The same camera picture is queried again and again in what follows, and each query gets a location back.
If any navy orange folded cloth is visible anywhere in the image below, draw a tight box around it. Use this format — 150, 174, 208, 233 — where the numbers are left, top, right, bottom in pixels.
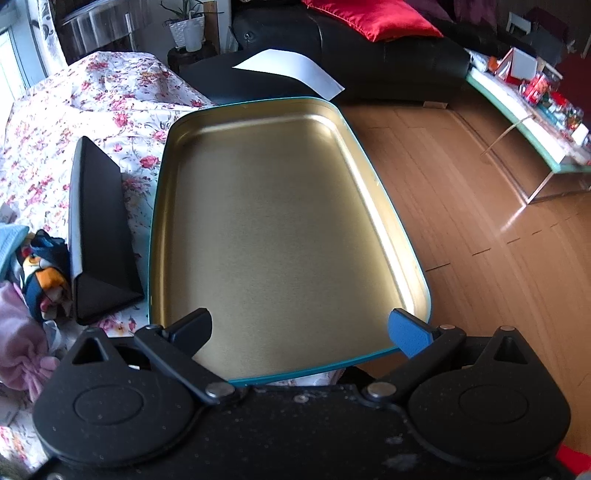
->
21, 230, 72, 323

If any pink fabric pouch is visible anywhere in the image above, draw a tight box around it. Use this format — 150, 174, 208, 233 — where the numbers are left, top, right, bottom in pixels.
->
0, 281, 59, 402

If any glass coffee table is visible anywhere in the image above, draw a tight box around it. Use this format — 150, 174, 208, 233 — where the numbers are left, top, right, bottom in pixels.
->
466, 48, 590, 205

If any floral tablecloth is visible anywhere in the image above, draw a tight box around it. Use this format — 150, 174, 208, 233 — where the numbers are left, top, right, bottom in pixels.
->
1, 52, 211, 479

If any black leather sofa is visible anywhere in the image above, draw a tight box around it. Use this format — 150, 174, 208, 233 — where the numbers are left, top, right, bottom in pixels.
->
179, 1, 470, 105

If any white paper sheet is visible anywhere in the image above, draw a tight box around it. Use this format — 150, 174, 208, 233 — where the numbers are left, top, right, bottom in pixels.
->
233, 49, 345, 101

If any white potted plant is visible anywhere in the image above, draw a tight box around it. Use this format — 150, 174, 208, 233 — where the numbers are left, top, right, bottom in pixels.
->
159, 0, 218, 53

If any red satin cushion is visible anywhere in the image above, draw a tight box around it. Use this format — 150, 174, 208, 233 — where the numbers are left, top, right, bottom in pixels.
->
303, 0, 443, 42

